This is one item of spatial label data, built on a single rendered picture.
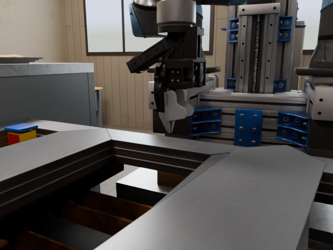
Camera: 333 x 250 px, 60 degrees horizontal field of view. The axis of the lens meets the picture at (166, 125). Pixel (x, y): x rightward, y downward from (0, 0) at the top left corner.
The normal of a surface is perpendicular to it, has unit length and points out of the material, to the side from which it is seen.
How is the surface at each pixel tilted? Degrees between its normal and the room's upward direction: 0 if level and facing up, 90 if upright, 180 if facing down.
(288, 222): 0
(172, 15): 90
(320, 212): 0
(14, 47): 90
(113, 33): 90
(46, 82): 90
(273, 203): 0
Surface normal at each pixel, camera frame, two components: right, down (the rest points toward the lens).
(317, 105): -0.37, 0.21
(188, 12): 0.59, 0.18
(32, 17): 0.93, 0.08
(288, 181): 0.00, -0.97
